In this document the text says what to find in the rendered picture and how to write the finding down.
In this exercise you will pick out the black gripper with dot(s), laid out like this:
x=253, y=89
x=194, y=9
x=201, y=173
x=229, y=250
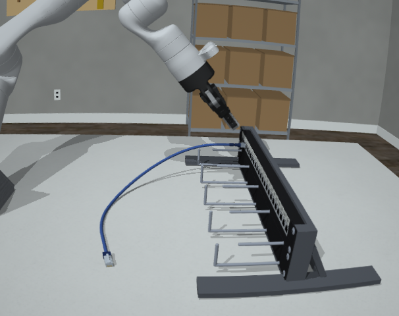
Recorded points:
x=199, y=80

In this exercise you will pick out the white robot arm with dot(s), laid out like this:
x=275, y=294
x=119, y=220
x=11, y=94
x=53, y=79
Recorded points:
x=172, y=46

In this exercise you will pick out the network cable plug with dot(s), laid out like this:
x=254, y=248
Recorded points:
x=107, y=258

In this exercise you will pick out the dark grey patch panel rack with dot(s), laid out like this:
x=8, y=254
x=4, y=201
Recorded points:
x=289, y=230

